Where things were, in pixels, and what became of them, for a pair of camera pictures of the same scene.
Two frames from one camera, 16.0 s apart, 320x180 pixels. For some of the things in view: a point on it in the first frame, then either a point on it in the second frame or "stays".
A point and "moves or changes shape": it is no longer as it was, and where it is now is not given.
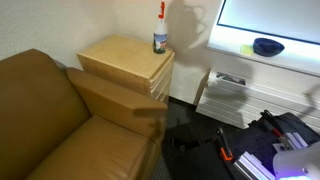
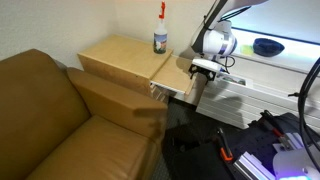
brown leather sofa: (60, 123) stays
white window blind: (292, 19) stays
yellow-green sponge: (246, 49) stays
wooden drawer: (158, 73) moves or changes shape
